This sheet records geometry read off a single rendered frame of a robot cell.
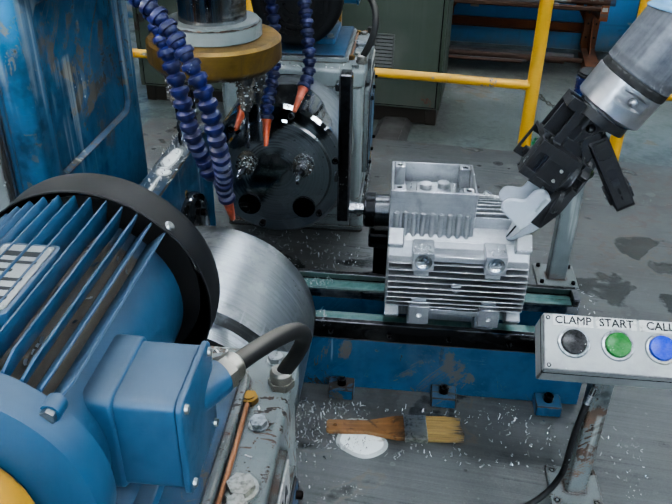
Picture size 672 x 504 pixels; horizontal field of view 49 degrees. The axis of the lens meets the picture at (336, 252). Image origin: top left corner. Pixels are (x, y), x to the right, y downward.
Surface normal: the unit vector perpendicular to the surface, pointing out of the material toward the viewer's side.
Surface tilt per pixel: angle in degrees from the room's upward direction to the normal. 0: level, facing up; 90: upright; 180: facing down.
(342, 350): 90
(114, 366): 0
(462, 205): 90
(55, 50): 90
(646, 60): 76
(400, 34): 90
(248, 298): 32
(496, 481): 0
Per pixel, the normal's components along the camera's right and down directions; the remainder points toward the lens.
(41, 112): 0.99, 0.07
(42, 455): 0.18, 0.33
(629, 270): 0.01, -0.85
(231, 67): 0.38, 0.48
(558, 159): -0.11, 0.51
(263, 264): 0.59, -0.66
